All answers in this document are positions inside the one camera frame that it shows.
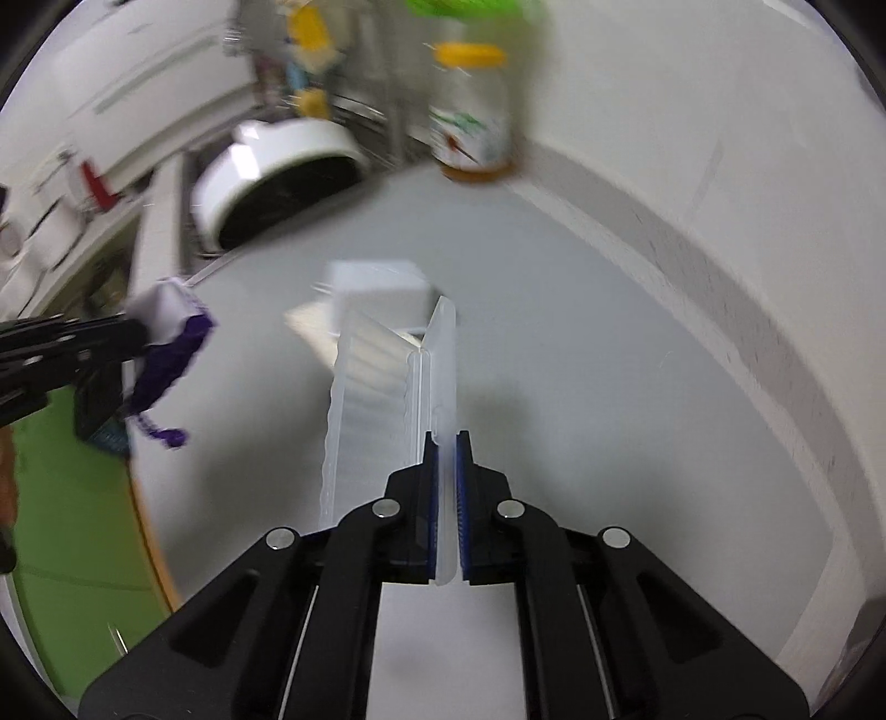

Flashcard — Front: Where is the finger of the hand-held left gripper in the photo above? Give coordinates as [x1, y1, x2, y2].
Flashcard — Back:
[0, 349, 132, 425]
[0, 315, 150, 357]

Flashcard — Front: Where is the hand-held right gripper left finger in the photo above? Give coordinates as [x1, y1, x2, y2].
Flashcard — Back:
[78, 433, 440, 720]

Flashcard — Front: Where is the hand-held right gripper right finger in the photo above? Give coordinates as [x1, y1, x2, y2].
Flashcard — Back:
[455, 429, 811, 720]

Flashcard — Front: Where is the black trash bin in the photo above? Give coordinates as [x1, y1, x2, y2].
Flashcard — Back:
[73, 367, 136, 458]

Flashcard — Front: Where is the purple floral packet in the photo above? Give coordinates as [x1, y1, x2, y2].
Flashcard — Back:
[123, 277, 215, 451]

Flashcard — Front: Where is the translucent plastic case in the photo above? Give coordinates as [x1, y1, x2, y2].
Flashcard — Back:
[318, 294, 461, 589]

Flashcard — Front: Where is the white rice cooker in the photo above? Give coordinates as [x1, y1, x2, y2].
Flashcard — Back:
[24, 200, 87, 271]

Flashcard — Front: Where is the red board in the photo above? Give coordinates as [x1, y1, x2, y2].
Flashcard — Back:
[79, 161, 119, 212]

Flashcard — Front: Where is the white foam packet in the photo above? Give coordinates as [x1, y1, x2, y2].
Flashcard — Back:
[284, 301, 347, 340]

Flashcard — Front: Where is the white ribbed plastic box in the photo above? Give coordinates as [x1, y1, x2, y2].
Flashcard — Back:
[325, 259, 434, 333]

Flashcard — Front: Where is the white round pot in sink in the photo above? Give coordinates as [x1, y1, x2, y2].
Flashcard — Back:
[190, 119, 368, 251]

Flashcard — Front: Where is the white dishwasher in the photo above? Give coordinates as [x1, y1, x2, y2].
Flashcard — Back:
[65, 0, 260, 181]

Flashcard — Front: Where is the steel sink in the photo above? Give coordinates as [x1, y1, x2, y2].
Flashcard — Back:
[176, 90, 430, 260]

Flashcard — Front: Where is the yellow and white cup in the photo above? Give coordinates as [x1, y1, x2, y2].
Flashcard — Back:
[287, 7, 333, 70]

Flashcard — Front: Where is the jar with yellow lid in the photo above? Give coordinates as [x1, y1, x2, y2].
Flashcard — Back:
[427, 43, 517, 184]

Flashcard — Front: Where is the green plastic basket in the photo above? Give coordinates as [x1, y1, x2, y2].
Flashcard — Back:
[405, 0, 544, 20]

